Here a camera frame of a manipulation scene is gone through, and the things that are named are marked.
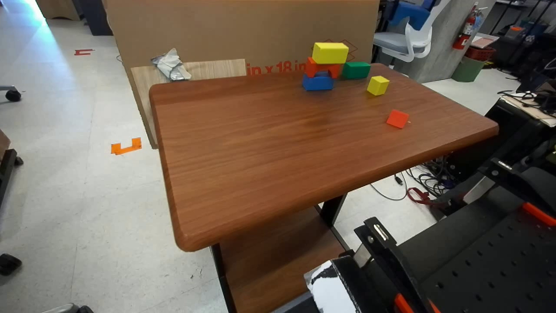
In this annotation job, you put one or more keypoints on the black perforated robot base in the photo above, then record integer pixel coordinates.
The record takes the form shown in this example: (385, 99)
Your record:
(496, 254)

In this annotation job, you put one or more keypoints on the blue block under stack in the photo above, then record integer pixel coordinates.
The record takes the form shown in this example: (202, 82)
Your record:
(317, 84)

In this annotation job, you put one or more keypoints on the red arch block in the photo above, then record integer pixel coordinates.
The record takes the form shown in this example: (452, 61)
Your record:
(313, 68)

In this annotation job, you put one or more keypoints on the yellow rectangular block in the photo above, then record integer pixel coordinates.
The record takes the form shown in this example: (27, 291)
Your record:
(331, 52)

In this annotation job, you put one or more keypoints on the green block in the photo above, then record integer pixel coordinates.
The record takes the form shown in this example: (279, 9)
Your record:
(355, 70)

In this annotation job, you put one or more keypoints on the small red block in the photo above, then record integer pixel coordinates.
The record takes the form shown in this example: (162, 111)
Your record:
(399, 118)

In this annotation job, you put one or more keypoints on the small yellow cube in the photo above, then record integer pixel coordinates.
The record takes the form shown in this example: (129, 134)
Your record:
(378, 85)

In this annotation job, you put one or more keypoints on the large cardboard box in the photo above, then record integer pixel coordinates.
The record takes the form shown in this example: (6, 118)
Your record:
(270, 35)

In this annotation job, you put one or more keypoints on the crumpled white cloth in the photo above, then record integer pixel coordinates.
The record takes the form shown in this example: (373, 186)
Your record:
(171, 66)

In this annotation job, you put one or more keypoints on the light wooden board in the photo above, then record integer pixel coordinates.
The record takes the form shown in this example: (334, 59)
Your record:
(145, 77)

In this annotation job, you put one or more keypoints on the green bin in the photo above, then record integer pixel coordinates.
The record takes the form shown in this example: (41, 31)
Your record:
(468, 70)

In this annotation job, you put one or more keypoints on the red fire extinguisher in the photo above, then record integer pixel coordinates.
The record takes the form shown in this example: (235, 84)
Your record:
(473, 21)

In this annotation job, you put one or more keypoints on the black chair caster base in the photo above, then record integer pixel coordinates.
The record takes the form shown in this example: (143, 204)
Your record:
(11, 92)

